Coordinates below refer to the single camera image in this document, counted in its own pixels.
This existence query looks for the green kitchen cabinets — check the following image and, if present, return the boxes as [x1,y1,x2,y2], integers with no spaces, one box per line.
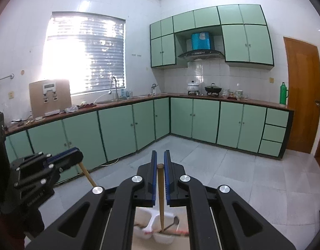
[4,96,294,185]
[150,4,275,71]

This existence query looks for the plain bamboo chopstick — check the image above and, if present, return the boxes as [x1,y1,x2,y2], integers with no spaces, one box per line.
[157,164,166,232]
[78,162,97,188]

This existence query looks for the chrome sink faucet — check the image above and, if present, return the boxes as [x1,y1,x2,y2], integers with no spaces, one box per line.
[109,76,119,101]

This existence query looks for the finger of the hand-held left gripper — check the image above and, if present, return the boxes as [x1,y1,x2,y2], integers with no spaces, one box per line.
[10,147,84,172]
[14,165,62,190]

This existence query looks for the green upper kitchen cabinets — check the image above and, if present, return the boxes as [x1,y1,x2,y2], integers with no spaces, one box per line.
[150,4,275,71]

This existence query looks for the water purifier in cardboard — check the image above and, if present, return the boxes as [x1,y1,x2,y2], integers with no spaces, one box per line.
[29,79,72,118]

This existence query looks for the white cooking pot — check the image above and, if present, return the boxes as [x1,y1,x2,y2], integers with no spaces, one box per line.
[187,81,200,94]

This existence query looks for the red patterned bamboo chopstick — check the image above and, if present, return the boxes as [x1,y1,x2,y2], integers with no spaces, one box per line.
[139,224,189,236]

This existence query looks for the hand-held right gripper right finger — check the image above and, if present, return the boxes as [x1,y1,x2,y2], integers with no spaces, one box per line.
[164,150,297,250]

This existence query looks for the green thermos flask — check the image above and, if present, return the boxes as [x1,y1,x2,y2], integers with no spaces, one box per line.
[280,82,289,105]

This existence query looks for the range hood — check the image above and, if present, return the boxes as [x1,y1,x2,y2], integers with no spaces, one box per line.
[178,32,225,59]

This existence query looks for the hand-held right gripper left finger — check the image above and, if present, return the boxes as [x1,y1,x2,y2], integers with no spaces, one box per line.
[25,150,158,250]

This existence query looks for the black wok with lid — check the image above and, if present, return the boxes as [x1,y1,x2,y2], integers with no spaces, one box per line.
[205,83,223,94]

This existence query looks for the white plastic utensil holder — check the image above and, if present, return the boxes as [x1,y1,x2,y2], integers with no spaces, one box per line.
[134,207,189,245]

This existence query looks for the green lower kitchen cabinets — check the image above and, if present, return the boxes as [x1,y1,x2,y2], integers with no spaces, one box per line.
[4,96,294,185]

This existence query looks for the person's left forearm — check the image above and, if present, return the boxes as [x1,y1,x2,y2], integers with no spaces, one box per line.
[0,210,26,250]

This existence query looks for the window with white blinds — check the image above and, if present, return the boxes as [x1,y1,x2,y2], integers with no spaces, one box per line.
[46,12,127,97]

